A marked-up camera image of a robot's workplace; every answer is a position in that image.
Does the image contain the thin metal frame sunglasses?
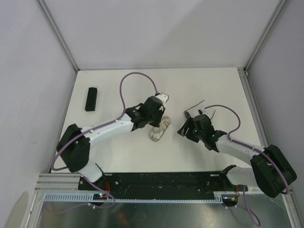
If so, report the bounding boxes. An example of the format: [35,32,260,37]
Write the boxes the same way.
[183,100,216,119]

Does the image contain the patterned glasses case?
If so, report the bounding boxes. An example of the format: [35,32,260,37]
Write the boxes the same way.
[149,116,171,142]

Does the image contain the left aluminium corner post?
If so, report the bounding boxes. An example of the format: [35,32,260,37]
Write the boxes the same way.
[35,0,80,73]

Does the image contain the white slotted cable duct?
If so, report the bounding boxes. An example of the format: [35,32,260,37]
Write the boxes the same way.
[44,192,227,203]

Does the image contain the aluminium corner post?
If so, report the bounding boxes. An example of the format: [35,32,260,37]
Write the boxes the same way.
[243,0,290,72]
[35,0,80,73]

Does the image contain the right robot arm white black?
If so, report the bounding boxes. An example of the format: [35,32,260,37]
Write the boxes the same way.
[177,112,297,198]

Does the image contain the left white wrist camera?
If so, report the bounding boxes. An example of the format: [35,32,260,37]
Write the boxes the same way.
[155,93,169,106]

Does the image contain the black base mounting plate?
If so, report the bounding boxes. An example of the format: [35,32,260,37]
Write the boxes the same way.
[78,171,244,201]

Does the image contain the right aluminium corner post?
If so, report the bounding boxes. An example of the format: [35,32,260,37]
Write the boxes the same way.
[243,0,290,72]

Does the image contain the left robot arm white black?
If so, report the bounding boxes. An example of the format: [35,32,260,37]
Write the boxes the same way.
[57,93,169,190]

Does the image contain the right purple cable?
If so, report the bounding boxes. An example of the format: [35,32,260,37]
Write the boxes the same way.
[204,105,293,226]

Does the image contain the black rectangular glasses case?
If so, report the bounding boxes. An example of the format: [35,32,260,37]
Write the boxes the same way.
[85,87,98,112]

